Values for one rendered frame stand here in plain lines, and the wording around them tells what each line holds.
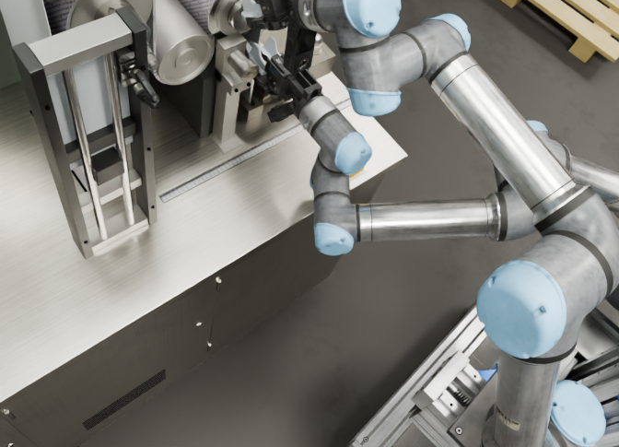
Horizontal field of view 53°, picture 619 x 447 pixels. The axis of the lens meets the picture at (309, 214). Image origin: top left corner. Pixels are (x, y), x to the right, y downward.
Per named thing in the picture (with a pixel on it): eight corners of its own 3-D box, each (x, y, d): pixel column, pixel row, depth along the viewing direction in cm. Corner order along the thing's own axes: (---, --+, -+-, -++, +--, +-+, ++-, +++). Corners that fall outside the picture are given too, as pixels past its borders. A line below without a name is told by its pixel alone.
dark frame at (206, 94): (200, 138, 140) (204, 79, 123) (124, 42, 149) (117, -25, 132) (227, 125, 143) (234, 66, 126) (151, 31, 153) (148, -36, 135)
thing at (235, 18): (238, 38, 116) (227, 16, 109) (232, 31, 117) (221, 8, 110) (269, 14, 117) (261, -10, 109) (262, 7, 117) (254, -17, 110)
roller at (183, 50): (159, 94, 117) (157, 49, 107) (91, 7, 125) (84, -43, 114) (213, 71, 122) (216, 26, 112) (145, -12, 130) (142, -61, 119)
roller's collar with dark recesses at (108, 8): (115, 63, 95) (111, 32, 90) (96, 37, 97) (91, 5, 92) (152, 48, 98) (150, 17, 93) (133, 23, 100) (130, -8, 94)
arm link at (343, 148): (339, 185, 121) (349, 160, 114) (305, 145, 124) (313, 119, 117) (368, 168, 124) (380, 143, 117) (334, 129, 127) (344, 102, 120)
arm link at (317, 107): (335, 126, 127) (304, 143, 123) (321, 111, 128) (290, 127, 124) (344, 103, 120) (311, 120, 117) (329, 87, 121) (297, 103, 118)
